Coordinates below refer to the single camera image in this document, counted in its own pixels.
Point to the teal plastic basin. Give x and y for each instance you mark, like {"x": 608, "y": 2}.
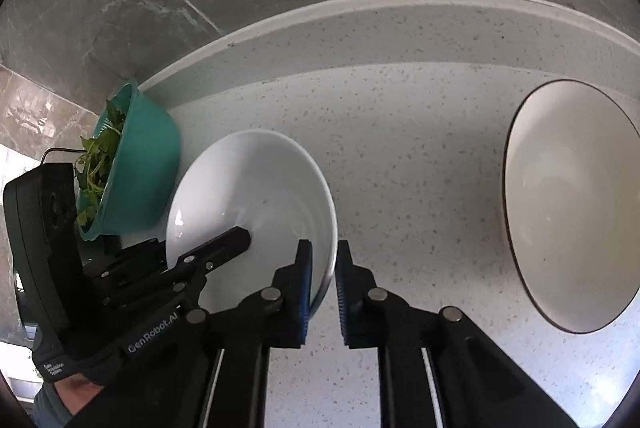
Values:
{"x": 145, "y": 168}

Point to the small white bowl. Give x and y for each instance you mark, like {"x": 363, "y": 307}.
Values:
{"x": 250, "y": 178}

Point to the leafy greens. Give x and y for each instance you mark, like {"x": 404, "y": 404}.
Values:
{"x": 97, "y": 168}

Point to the dark rimmed patterned bowl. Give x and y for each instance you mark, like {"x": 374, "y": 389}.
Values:
{"x": 565, "y": 208}

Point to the person's left forearm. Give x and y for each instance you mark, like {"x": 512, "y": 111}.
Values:
{"x": 70, "y": 395}

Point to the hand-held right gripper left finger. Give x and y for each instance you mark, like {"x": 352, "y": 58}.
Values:
{"x": 303, "y": 293}

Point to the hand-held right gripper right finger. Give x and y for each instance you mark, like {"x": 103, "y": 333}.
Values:
{"x": 342, "y": 298}

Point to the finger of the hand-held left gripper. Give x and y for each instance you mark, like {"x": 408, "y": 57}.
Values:
{"x": 130, "y": 263}
{"x": 225, "y": 248}

